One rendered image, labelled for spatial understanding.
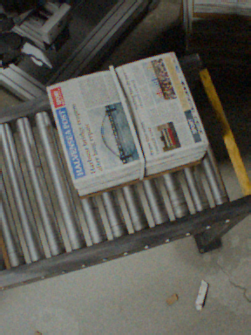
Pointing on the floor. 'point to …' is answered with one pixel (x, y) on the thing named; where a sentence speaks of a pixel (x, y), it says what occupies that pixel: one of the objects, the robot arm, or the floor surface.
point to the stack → (225, 33)
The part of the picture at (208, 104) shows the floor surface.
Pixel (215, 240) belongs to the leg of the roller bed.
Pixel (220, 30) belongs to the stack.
